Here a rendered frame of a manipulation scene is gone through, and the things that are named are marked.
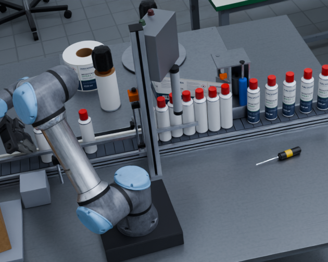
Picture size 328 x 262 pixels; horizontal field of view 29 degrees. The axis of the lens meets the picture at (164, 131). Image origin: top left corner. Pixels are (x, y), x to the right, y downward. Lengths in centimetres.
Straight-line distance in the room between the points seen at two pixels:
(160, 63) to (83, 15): 321
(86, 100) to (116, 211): 93
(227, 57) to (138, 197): 77
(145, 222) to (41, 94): 58
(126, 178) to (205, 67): 105
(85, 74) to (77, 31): 228
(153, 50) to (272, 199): 72
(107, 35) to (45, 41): 49
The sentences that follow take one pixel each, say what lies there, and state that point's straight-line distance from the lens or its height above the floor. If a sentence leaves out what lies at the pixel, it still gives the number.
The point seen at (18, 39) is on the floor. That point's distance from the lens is 523.
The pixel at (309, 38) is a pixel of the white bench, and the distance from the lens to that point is 450.
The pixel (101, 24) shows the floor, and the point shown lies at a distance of 522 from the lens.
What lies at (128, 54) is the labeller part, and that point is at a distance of 314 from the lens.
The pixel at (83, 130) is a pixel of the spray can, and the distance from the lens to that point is 253.
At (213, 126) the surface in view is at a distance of 262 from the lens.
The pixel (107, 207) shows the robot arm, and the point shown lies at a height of 112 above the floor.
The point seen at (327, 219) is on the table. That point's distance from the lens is 238.
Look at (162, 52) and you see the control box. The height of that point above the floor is 139.
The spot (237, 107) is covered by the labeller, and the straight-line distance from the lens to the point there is 266.
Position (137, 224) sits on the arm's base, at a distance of 221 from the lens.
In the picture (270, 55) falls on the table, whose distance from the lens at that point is 317.
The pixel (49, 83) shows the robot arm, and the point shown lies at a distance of 201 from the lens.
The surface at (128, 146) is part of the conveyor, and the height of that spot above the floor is 88.
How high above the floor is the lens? 259
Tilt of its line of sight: 40 degrees down
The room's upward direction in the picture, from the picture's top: 7 degrees counter-clockwise
